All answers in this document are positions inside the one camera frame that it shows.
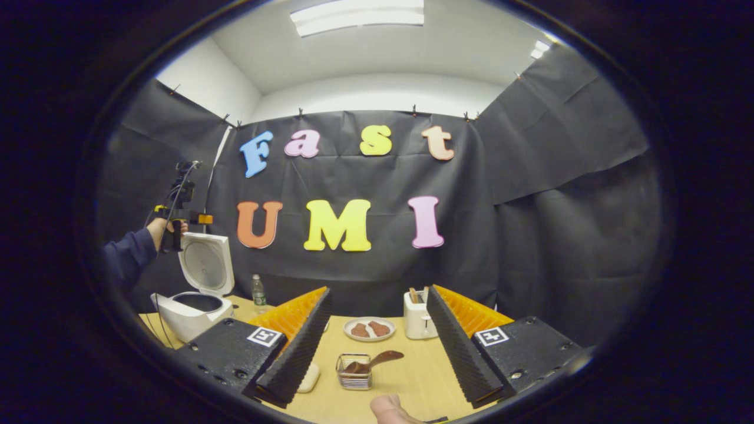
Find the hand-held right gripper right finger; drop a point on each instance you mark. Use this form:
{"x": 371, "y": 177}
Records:
{"x": 456, "y": 353}

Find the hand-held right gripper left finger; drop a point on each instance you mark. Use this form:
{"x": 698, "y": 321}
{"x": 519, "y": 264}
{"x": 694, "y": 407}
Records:
{"x": 294, "y": 353}

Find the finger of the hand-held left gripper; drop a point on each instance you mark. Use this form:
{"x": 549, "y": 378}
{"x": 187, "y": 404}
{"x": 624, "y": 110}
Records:
{"x": 205, "y": 219}

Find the clear container of rice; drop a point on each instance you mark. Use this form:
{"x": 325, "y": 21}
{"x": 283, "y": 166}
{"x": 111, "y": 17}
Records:
{"x": 309, "y": 380}

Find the brown wooden spoon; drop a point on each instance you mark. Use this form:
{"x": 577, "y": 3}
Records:
{"x": 383, "y": 357}

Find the white rice cooker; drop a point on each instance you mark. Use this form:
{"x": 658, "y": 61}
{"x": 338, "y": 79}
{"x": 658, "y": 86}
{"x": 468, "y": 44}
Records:
{"x": 188, "y": 321}

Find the cream toaster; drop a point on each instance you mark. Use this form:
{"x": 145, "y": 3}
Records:
{"x": 415, "y": 321}

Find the green label water bottle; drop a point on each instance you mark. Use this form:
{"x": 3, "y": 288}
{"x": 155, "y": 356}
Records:
{"x": 258, "y": 294}

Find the round plate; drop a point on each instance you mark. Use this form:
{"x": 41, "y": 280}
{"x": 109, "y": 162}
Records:
{"x": 370, "y": 339}

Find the black backdrop cloth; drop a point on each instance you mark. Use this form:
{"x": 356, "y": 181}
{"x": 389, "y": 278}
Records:
{"x": 559, "y": 206}

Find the long ceiling light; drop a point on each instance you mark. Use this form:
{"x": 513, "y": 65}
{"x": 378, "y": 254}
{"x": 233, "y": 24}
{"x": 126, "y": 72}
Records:
{"x": 359, "y": 16}

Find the small ceiling light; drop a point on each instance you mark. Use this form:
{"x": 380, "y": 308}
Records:
{"x": 539, "y": 49}

